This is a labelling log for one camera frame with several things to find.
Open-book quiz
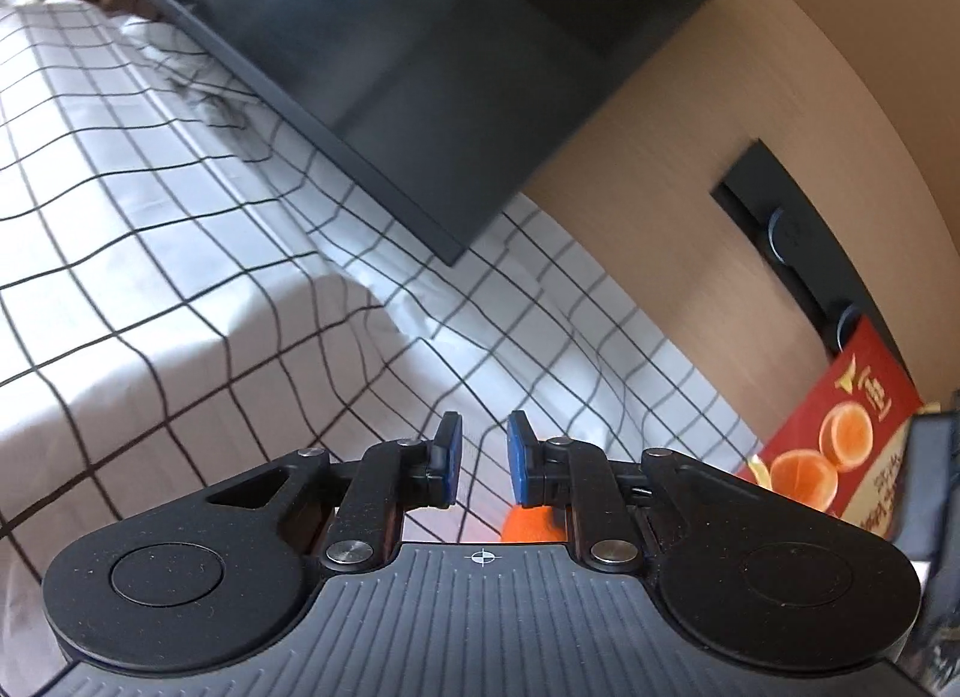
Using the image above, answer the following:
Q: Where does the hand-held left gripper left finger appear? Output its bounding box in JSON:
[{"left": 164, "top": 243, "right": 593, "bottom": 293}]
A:
[{"left": 208, "top": 411, "right": 464, "bottom": 572}]

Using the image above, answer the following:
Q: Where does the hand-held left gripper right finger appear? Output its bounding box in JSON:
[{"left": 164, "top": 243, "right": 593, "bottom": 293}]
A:
[{"left": 507, "top": 409, "right": 751, "bottom": 572}]

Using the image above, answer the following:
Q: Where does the tangerine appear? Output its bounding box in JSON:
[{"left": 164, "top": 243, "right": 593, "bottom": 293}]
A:
[{"left": 501, "top": 505, "right": 568, "bottom": 545}]

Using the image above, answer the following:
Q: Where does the red snack bag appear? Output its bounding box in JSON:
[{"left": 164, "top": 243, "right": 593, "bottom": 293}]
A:
[{"left": 731, "top": 314, "right": 927, "bottom": 540}]

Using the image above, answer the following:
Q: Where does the white black checked cloth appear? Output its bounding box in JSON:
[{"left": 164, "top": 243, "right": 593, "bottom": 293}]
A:
[{"left": 0, "top": 0, "right": 758, "bottom": 668}]

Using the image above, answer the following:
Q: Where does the black monitor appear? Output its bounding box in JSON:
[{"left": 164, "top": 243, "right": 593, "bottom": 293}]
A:
[{"left": 75, "top": 0, "right": 755, "bottom": 267}]

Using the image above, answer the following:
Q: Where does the black recessed wall panel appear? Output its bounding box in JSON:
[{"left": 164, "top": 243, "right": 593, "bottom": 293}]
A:
[{"left": 710, "top": 139, "right": 960, "bottom": 413}]

